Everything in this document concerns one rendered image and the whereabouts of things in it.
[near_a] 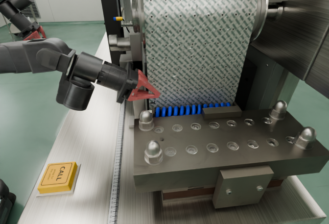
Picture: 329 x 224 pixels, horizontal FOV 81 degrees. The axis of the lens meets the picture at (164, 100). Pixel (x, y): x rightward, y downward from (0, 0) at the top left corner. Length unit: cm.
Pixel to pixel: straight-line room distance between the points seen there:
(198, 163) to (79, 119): 48
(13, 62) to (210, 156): 42
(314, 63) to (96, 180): 55
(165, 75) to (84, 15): 585
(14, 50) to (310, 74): 57
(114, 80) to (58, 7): 600
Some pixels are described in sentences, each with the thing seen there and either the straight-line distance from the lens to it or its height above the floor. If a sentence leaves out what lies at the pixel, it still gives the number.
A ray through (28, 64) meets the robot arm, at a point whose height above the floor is 119.
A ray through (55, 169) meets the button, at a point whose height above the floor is 92.
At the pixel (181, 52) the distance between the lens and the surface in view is 45.
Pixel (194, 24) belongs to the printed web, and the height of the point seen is 124.
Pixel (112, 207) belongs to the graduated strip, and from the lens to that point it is 51.
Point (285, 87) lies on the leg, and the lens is 83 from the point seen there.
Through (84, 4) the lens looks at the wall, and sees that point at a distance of 621.
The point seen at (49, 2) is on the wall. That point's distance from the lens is 647.
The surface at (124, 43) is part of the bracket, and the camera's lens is 52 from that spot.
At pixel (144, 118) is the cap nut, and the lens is 44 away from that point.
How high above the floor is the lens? 134
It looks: 35 degrees down
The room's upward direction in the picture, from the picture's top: straight up
